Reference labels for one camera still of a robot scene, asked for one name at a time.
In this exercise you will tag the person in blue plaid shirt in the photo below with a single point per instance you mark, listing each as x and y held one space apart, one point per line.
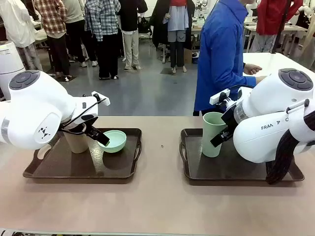
103 22

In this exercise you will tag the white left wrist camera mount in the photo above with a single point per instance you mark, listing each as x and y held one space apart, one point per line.
102 99

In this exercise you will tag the white cylindrical appliance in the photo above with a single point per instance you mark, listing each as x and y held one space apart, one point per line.
9 61

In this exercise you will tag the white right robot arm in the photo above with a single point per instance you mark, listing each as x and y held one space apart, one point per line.
270 98

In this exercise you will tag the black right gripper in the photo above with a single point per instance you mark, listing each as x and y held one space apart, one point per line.
231 118

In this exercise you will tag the clothed mannequin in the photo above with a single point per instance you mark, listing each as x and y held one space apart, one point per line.
176 27

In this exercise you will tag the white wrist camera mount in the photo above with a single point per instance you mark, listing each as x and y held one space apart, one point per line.
102 99
219 97

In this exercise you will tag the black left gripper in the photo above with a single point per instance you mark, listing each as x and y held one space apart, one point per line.
86 120

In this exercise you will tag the white table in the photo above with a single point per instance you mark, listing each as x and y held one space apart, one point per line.
278 61

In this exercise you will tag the pale green bowl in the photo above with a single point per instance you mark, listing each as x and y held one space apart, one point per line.
118 143

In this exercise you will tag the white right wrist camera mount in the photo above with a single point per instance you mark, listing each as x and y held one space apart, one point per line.
219 97

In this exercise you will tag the person in black and white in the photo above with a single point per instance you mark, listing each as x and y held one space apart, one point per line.
130 27

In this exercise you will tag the person's right hand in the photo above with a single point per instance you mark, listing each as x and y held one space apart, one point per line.
260 79

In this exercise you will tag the person in red plaid shirt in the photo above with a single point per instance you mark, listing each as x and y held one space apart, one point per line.
53 24

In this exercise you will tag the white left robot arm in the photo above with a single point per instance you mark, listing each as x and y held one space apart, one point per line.
32 115

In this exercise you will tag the person in red top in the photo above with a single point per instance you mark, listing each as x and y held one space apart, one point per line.
273 17

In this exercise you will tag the tall pale green cup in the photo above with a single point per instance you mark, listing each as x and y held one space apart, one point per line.
209 132

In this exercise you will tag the person in grey top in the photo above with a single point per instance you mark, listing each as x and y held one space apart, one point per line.
76 24

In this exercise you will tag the black vertical pole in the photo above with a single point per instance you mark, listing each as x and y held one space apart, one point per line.
279 29

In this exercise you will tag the dark brown serving tray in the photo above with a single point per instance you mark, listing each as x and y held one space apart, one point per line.
81 167
221 169

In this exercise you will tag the person in white top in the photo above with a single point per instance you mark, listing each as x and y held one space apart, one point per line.
17 27

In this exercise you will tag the tall tan cup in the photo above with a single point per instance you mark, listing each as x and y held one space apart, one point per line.
78 143

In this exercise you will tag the person's left hand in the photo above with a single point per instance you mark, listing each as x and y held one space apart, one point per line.
252 68

